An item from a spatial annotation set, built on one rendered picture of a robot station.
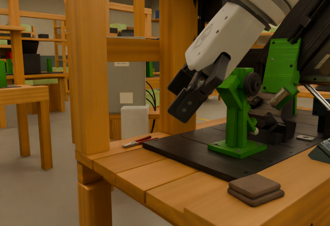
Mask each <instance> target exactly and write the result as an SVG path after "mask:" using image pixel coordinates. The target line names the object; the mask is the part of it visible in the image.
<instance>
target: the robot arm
mask: <svg viewBox="0 0 330 226"><path fill-rule="evenodd" d="M226 1H227V3H226V4H225V5H224V6H223V7H222V8H221V9H220V11H219V12H218V13H217V14H216V15H215V16H214V17H213V19H212V20H211V21H210V22H209V24H208V25H207V26H206V27H205V28H204V30H203V31H202V32H201V33H200V35H199V36H198V37H197V38H196V40H195V41H194V42H193V43H192V44H191V45H190V47H189V48H188V49H187V50H186V52H185V57H186V63H185V64H184V66H183V67H182V69H180V70H179V72H178V73H177V74H176V76H175V77H174V78H173V80H172V81H171V82H170V84H169V85H168V86H167V89H168V90H169V91H171V92H172V93H174V94H175V95H177V97H176V98H175V100H174V101H173V102H172V103H171V105H170V106H169V107H168V109H167V112H168V113H169V114H170V115H172V116H173V117H175V118H176V119H178V120H179V121H181V122H183V123H187V122H188V121H189V119H190V118H191V117H192V116H193V115H194V113H195V112H196V111H197V110H198V109H199V107H200V106H201V105H202V104H203V103H204V102H205V101H206V100H207V98H208V97H209V95H211V94H213V92H214V89H216V88H217V87H218V86H219V85H221V84H222V83H223V82H224V81H225V79H226V78H227V77H228V76H229V75H230V74H231V73H232V71H233V70H234V69H235V68H236V66H237V65H238V64H239V63H240V61H241V60H242V59H243V58H244V56H245V55H246V54H247V52H248V51H249V50H250V48H251V47H252V46H253V44H254V43H255V41H256V40H257V38H258V37H259V36H260V34H261V33H262V31H263V30H265V31H269V30H270V29H271V27H270V25H269V24H271V25H273V26H275V27H277V26H278V25H279V24H280V22H281V21H282V20H283V19H284V18H285V17H286V15H287V14H288V13H289V12H290V11H291V9H292V8H293V7H294V6H295V5H296V3H297V2H298V1H299V0H226ZM199 79H200V80H201V81H200V82H199V83H198V84H197V82H198V80H199Z"/></svg>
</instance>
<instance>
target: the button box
mask: <svg viewBox="0 0 330 226"><path fill-rule="evenodd" d="M329 139H330V138H329ZM329 139H327V140H325V141H326V142H328V143H329V144H330V141H329ZM325 141H323V142H320V143H319V144H318V145H317V146H316V147H315V148H314V149H313V150H312V151H311V152H310V153H309V154H308V156H309V157H310V158H311V159H312V160H316V161H319V162H323V163H327V164H330V146H327V145H326V144H325V143H324V142H325Z"/></svg>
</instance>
